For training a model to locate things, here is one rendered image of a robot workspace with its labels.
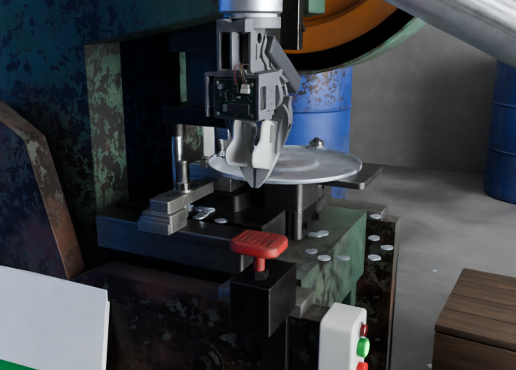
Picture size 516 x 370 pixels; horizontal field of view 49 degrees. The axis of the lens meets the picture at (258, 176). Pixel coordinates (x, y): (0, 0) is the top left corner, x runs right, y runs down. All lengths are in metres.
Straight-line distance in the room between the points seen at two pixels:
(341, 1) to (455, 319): 0.81
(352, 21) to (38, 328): 0.92
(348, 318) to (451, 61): 3.57
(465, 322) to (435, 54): 3.05
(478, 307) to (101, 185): 0.98
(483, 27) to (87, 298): 0.78
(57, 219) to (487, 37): 0.77
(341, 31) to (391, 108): 3.07
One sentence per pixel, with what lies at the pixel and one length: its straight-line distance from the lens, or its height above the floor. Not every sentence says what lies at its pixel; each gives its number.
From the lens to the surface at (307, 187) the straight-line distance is 1.07.
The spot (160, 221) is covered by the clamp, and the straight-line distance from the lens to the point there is 0.95.
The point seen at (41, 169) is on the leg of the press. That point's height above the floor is 0.79.
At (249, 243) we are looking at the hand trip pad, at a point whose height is 0.76.
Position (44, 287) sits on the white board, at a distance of 1.15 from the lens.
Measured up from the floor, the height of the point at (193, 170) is 0.77.
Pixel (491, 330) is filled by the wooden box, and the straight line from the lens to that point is 1.48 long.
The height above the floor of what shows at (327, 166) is 0.78.
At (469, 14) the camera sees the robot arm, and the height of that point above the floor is 1.05.
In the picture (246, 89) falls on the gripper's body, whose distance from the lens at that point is 0.65.
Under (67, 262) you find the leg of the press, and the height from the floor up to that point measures 0.62.
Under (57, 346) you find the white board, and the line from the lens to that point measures 1.16.
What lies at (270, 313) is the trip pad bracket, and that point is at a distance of 0.78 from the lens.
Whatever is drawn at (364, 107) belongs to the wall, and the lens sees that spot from 4.47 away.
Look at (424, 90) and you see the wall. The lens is 4.36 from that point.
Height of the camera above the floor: 1.04
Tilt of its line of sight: 15 degrees down
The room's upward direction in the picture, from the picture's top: straight up
